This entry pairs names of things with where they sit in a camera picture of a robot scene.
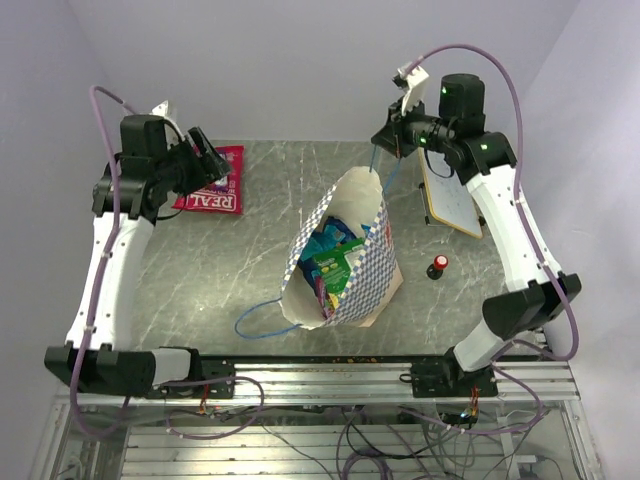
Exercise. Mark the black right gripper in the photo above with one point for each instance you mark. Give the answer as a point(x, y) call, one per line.
point(393, 135)

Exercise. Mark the aluminium frame rail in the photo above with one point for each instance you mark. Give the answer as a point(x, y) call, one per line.
point(307, 384)

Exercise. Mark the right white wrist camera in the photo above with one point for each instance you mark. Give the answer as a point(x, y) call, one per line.
point(413, 83)

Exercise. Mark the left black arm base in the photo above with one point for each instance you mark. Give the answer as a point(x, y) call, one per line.
point(215, 381)

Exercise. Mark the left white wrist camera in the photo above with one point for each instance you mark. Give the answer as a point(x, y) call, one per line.
point(164, 109)

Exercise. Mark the red pink candy bag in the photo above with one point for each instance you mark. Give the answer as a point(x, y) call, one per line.
point(327, 295)

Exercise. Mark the red emergency stop button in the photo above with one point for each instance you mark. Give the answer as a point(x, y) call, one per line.
point(437, 267)

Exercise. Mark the green candy bag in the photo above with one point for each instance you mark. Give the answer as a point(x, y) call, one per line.
point(337, 264)

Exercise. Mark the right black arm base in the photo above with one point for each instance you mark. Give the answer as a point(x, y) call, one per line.
point(441, 377)

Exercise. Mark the red REAL crisps bag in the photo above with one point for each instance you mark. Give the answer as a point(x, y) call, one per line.
point(224, 196)

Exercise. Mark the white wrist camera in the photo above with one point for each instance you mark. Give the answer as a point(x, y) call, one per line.
point(164, 109)
point(413, 83)

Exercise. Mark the blue checkered paper bag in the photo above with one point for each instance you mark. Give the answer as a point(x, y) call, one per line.
point(358, 199)

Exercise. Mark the blue snack bag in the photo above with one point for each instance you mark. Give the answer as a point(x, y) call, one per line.
point(333, 233)

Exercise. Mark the black whiteboard stand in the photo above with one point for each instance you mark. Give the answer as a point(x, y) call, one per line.
point(424, 199)

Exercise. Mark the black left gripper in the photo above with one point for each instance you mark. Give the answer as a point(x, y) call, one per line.
point(201, 176)

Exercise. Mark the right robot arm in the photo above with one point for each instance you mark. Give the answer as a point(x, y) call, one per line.
point(486, 166)

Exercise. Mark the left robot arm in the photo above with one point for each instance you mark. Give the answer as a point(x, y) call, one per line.
point(97, 356)

